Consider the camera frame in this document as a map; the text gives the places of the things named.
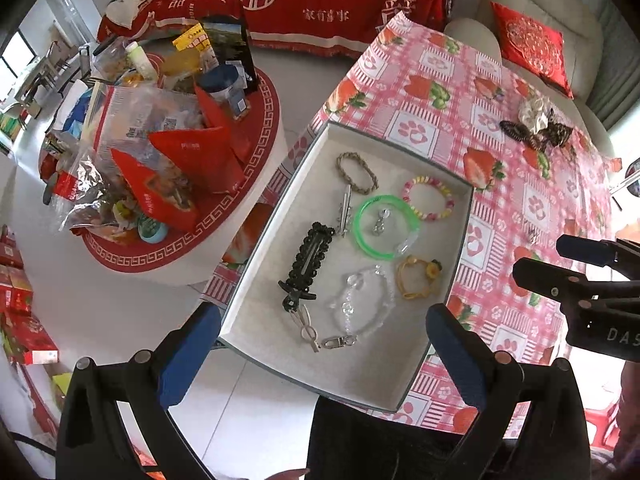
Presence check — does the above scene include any yellow cord flower bracelet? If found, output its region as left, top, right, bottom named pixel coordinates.
left=394, top=253, right=444, bottom=302

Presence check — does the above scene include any green bangle bracelet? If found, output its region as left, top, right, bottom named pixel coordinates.
left=351, top=193, right=422, bottom=262

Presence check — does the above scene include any long black hair clip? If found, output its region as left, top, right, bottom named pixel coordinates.
left=285, top=222, right=335, bottom=292

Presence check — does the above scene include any colourful bead bracelet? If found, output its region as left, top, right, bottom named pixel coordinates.
left=400, top=173, right=458, bottom=222

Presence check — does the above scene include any silver star hair clip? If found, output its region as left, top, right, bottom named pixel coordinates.
left=336, top=184, right=352, bottom=237

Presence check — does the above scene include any brown braided bracelet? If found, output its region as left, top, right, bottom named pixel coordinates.
left=334, top=150, right=380, bottom=196

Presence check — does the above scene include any small black bow clip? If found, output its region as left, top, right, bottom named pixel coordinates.
left=278, top=280, right=317, bottom=312

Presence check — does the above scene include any white jewelry tray box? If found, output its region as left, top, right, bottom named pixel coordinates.
left=219, top=122, right=473, bottom=412

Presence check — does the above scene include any person's right hand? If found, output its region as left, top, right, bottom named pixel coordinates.
left=614, top=361, right=640, bottom=479

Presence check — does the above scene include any pink strawberry tablecloth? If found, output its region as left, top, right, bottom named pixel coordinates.
left=208, top=14, right=611, bottom=432

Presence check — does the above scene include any red plastic stool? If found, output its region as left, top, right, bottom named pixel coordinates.
left=585, top=402, right=620, bottom=451

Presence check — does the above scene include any leopard print scrunchie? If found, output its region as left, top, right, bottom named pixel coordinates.
left=539, top=110, right=574, bottom=151

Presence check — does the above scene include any round table with red mat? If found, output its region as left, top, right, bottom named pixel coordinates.
left=74, top=68, right=288, bottom=286

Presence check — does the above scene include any white polka dot scrunchie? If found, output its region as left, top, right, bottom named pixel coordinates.
left=518, top=96, right=550, bottom=134

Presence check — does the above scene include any red gift box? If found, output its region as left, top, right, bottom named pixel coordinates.
left=1, top=311, right=60, bottom=365

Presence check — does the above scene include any red embroidered cushion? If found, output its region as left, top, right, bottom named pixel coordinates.
left=490, top=2, right=574, bottom=99

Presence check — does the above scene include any beige sofa armchair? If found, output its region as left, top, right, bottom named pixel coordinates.
left=445, top=0, right=614, bottom=156

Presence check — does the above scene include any red bed cover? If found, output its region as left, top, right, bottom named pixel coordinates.
left=98, top=0, right=446, bottom=58

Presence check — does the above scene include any small silver ring charm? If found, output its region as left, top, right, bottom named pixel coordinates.
left=372, top=207, right=392, bottom=236

